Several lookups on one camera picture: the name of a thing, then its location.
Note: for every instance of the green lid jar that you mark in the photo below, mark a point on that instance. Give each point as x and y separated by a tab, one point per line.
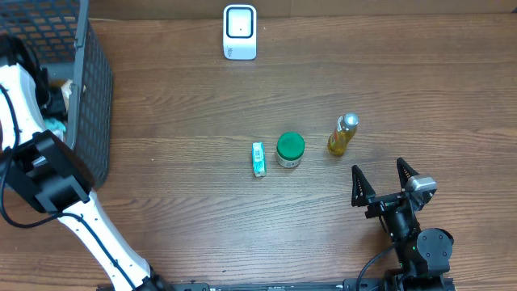
290	148

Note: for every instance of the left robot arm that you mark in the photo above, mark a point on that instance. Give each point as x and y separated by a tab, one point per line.
50	177

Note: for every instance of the teal tissue pack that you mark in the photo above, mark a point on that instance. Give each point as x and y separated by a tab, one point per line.
259	159

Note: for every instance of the grey plastic mesh basket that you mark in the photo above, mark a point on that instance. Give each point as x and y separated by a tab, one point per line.
65	44

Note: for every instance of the yellow dish soap bottle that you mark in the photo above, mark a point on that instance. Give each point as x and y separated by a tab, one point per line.
344	131

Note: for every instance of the teal snack packet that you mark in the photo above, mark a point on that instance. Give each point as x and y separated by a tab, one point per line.
57	127

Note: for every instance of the white barcode scanner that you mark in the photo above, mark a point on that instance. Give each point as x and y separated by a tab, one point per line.
240	32

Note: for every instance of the brown snack wrapper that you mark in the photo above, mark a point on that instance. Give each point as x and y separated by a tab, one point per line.
66	89

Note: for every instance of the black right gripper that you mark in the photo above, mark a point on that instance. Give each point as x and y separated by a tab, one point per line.
385	203

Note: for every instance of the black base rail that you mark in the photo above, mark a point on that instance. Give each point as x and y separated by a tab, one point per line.
346	285

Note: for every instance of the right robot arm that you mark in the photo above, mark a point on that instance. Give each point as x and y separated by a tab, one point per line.
423	255

